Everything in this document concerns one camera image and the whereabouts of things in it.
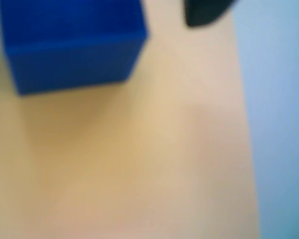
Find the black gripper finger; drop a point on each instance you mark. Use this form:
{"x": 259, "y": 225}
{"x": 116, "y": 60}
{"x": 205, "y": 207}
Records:
{"x": 204, "y": 12}

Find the green paper square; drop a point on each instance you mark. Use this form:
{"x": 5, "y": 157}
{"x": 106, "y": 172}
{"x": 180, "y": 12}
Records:
{"x": 89, "y": 124}

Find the large blue cube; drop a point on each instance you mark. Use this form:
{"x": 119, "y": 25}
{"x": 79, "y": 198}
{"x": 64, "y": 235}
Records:
{"x": 72, "y": 64}

